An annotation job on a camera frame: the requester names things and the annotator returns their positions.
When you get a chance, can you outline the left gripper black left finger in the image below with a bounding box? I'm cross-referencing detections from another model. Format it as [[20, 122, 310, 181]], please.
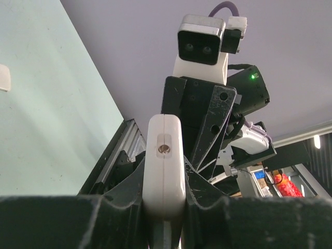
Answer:
[[1, 153, 148, 248]]

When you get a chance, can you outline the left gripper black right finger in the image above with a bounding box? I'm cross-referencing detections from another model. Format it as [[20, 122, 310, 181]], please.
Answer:
[[181, 161, 331, 248]]

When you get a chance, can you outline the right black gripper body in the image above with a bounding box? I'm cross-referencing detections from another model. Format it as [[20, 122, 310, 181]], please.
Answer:
[[161, 76, 215, 153]]

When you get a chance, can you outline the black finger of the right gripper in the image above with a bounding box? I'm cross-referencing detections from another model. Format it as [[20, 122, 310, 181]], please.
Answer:
[[190, 85, 237, 170]]

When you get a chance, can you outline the white red remote control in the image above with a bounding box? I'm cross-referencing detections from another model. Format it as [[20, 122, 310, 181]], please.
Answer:
[[142, 114, 186, 248]]

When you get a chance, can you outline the white battery cover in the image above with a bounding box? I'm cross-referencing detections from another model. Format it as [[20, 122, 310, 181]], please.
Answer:
[[0, 64, 11, 92]]

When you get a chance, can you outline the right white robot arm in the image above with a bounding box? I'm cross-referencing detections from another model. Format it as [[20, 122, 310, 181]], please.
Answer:
[[161, 64, 276, 180]]

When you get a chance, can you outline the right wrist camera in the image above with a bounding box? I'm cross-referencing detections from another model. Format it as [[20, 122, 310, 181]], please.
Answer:
[[172, 15, 247, 85]]

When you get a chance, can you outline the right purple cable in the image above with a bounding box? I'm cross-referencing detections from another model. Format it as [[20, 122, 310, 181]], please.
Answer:
[[209, 1, 240, 19]]

